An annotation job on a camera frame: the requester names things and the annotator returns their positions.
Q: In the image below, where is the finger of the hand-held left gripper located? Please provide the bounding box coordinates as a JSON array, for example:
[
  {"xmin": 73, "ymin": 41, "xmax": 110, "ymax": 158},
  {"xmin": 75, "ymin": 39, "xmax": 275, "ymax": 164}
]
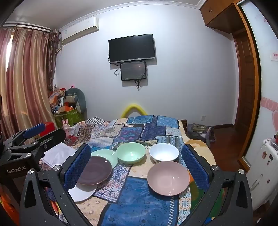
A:
[
  {"xmin": 8, "ymin": 128, "xmax": 67, "ymax": 160},
  {"xmin": 3, "ymin": 123, "xmax": 46, "ymax": 150}
]

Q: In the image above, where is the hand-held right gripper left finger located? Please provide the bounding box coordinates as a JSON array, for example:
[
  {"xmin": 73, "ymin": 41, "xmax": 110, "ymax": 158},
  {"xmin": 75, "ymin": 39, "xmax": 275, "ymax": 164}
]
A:
[{"xmin": 19, "ymin": 143, "xmax": 92, "ymax": 226}]

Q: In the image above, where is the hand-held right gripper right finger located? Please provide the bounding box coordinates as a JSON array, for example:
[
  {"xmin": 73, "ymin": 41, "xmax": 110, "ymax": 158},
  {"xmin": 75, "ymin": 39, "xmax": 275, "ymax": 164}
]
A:
[{"xmin": 181, "ymin": 143, "xmax": 253, "ymax": 226}]

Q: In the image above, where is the pink bowl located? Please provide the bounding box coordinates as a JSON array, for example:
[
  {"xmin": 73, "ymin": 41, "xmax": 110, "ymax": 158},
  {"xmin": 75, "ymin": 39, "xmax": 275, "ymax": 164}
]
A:
[{"xmin": 147, "ymin": 161, "xmax": 190, "ymax": 196}]

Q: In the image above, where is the green plate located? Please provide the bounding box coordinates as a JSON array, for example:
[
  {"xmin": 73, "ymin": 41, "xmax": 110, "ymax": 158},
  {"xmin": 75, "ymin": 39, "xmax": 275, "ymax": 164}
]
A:
[{"xmin": 91, "ymin": 149, "xmax": 119, "ymax": 169}]

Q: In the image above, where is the red box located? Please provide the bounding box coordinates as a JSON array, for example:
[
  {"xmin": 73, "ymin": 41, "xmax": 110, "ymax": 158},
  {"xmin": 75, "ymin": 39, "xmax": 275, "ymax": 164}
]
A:
[{"xmin": 40, "ymin": 122, "xmax": 56, "ymax": 136}]

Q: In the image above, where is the white cloth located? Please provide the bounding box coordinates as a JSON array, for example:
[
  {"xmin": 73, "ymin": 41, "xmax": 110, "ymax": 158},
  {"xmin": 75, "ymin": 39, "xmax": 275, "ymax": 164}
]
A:
[{"xmin": 40, "ymin": 143, "xmax": 77, "ymax": 168}]

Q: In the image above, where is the pink bunny toy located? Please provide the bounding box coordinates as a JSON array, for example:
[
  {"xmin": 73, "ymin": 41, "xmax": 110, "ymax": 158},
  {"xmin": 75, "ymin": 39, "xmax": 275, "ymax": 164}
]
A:
[{"xmin": 62, "ymin": 118, "xmax": 71, "ymax": 133}]

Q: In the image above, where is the purple plate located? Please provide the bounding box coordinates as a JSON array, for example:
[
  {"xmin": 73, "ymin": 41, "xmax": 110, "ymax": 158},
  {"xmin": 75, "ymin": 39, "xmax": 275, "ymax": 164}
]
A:
[{"xmin": 77, "ymin": 156, "xmax": 113, "ymax": 186}]

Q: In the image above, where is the green storage box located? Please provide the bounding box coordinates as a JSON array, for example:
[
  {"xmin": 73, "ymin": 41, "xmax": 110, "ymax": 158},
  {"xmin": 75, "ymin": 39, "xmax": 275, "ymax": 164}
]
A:
[{"xmin": 54, "ymin": 108, "xmax": 84, "ymax": 128}]

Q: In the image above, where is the white plate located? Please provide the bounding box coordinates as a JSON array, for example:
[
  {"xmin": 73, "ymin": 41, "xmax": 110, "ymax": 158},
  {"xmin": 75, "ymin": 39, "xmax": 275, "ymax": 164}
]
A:
[{"xmin": 68, "ymin": 183, "xmax": 97, "ymax": 202}]

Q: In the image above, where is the white bowl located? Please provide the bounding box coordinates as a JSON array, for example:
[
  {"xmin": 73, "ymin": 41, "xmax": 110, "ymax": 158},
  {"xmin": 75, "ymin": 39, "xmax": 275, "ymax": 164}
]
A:
[{"xmin": 149, "ymin": 143, "xmax": 180, "ymax": 162}]

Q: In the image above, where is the grey backpack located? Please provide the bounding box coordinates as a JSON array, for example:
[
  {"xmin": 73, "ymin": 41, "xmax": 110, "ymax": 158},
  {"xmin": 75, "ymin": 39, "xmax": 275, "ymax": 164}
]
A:
[{"xmin": 187, "ymin": 123, "xmax": 216, "ymax": 148}]

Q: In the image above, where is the pile of boxes and bags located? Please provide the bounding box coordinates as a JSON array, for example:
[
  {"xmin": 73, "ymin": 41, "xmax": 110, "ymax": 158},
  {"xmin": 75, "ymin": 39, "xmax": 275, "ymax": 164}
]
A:
[{"xmin": 49, "ymin": 85, "xmax": 76, "ymax": 113}]

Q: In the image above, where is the green bowl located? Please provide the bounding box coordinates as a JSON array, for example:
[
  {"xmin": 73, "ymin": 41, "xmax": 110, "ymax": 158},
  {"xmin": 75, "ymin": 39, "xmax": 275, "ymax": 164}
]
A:
[{"xmin": 116, "ymin": 142, "xmax": 146, "ymax": 164}]

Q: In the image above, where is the striped brown curtain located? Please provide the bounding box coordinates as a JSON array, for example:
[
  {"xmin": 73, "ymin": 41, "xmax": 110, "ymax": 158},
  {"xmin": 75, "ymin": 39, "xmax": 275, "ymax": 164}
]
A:
[{"xmin": 0, "ymin": 26, "xmax": 60, "ymax": 139}]

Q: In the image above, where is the patchwork blanket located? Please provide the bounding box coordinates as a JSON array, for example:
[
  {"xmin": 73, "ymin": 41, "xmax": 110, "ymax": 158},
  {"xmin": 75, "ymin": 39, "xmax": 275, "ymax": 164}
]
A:
[{"xmin": 40, "ymin": 115, "xmax": 218, "ymax": 226}]

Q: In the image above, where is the white appliance with stickers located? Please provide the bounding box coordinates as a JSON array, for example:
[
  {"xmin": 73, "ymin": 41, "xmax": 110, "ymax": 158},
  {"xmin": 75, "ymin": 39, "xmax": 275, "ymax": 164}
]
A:
[{"xmin": 245, "ymin": 137, "xmax": 278, "ymax": 213}]

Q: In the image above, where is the wooden door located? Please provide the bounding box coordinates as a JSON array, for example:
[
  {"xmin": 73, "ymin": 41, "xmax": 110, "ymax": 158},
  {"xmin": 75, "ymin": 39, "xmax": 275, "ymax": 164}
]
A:
[{"xmin": 233, "ymin": 28, "xmax": 255, "ymax": 152}]

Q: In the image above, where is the small black monitor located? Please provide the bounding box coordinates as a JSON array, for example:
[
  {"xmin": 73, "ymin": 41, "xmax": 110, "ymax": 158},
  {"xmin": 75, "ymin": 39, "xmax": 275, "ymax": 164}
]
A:
[{"xmin": 120, "ymin": 61, "xmax": 148, "ymax": 81}]

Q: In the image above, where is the white sliding wardrobe door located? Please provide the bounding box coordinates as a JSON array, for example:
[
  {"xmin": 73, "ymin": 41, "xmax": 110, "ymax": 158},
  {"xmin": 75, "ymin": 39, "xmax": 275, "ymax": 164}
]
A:
[{"xmin": 239, "ymin": 0, "xmax": 278, "ymax": 162}]

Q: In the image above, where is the white air conditioner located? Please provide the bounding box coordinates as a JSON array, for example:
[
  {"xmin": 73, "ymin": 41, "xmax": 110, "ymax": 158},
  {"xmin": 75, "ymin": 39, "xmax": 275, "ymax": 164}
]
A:
[{"xmin": 61, "ymin": 17, "xmax": 99, "ymax": 44}]

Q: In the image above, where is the wooden overhead cabinet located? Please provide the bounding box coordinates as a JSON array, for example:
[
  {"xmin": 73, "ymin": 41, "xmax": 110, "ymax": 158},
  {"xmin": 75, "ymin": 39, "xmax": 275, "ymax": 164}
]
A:
[{"xmin": 199, "ymin": 0, "xmax": 242, "ymax": 34}]

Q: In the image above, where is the curtain rail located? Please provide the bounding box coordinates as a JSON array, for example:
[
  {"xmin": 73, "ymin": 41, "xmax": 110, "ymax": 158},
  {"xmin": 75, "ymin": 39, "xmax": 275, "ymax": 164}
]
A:
[{"xmin": 3, "ymin": 22, "xmax": 53, "ymax": 31}]

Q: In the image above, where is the black wall television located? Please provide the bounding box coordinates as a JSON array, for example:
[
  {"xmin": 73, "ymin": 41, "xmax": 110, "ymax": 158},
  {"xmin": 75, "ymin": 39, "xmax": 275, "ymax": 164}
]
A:
[{"xmin": 108, "ymin": 34, "xmax": 156, "ymax": 64}]

